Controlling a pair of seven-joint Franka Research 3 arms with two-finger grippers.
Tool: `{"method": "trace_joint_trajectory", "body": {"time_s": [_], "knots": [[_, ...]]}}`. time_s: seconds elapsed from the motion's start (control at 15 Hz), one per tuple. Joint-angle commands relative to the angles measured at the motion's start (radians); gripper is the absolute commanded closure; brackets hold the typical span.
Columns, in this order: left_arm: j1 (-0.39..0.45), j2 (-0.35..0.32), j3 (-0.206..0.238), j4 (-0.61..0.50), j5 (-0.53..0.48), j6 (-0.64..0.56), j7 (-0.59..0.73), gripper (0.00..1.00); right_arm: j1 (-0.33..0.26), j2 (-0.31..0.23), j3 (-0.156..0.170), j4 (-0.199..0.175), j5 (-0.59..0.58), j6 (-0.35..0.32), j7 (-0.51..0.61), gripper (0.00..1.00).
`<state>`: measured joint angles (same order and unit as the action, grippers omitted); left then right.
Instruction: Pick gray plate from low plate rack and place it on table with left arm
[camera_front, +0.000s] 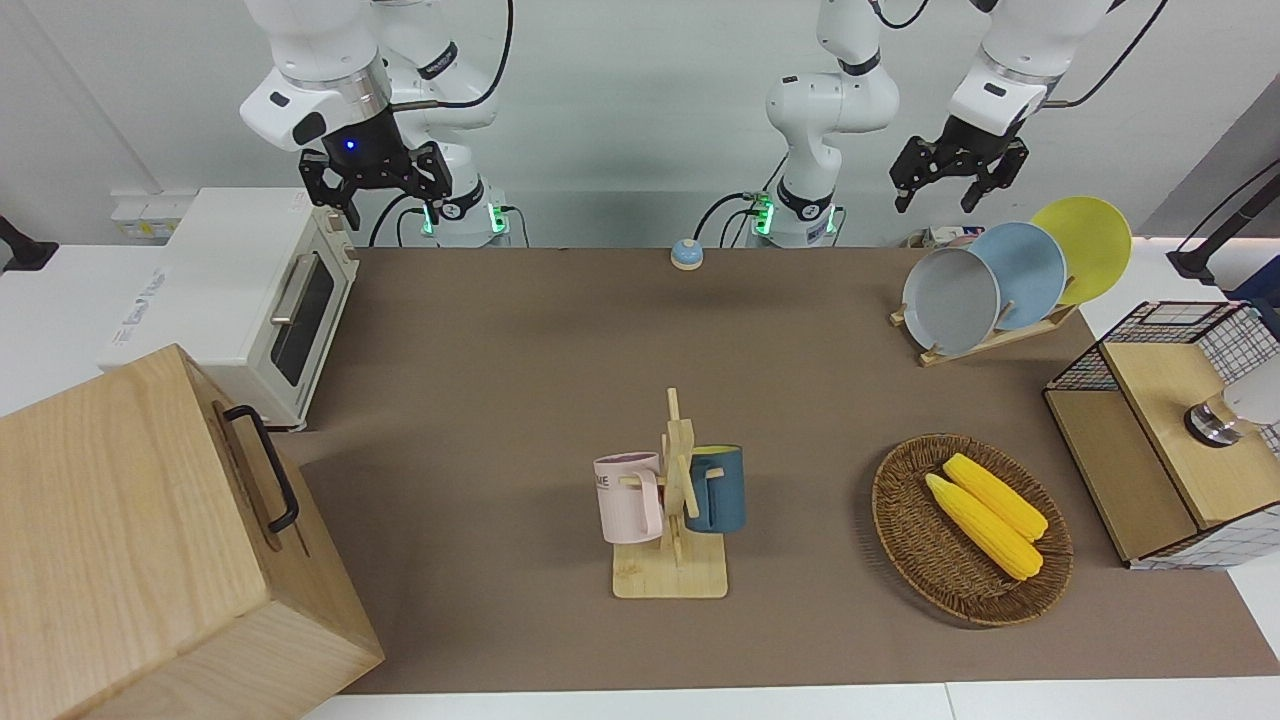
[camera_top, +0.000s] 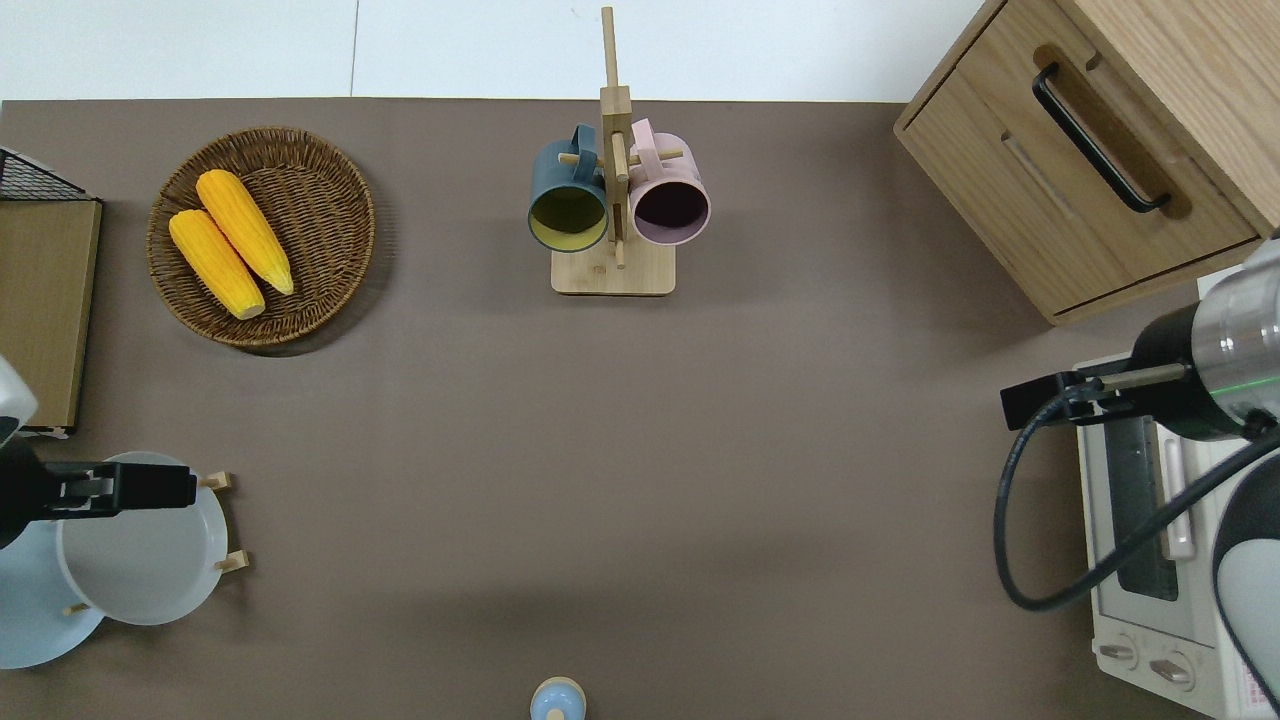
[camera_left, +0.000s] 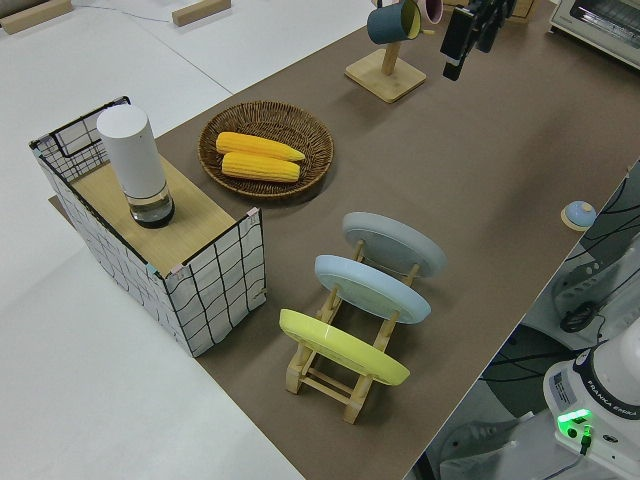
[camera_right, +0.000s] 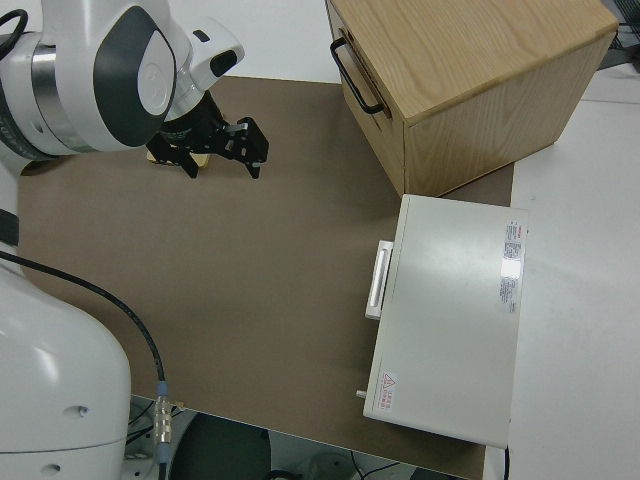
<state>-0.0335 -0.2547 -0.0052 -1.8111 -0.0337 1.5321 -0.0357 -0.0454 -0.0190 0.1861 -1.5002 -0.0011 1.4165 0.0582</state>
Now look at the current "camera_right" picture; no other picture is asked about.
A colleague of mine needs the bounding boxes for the brown table mat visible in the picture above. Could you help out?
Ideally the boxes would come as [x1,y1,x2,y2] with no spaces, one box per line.
[14,75,516,480]

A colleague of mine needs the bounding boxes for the black cabinet handle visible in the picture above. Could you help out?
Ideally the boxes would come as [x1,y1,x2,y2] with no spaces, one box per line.
[329,38,386,116]

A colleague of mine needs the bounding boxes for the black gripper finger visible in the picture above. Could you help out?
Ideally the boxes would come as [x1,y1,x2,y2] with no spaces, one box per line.
[208,116,270,181]
[146,138,201,180]

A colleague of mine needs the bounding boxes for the white toaster oven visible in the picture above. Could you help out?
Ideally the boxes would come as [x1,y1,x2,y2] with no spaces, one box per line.
[354,193,530,448]

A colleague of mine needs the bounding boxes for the light wooden drawer cabinet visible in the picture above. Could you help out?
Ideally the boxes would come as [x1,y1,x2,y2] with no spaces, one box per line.
[324,0,619,198]

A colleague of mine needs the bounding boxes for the white oven door handle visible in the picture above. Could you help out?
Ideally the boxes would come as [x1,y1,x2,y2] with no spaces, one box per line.
[364,240,395,321]

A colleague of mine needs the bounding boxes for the wooden mug stand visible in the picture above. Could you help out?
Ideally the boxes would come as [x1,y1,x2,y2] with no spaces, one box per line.
[145,151,210,171]

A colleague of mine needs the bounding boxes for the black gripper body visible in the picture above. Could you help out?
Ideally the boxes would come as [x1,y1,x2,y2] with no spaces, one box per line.
[158,93,227,157]

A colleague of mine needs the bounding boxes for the black cable with metal connector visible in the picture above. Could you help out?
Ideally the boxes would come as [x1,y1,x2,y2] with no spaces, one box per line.
[0,251,174,480]

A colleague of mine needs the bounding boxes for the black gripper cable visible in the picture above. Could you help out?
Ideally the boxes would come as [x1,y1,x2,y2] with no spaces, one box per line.
[0,9,29,54]

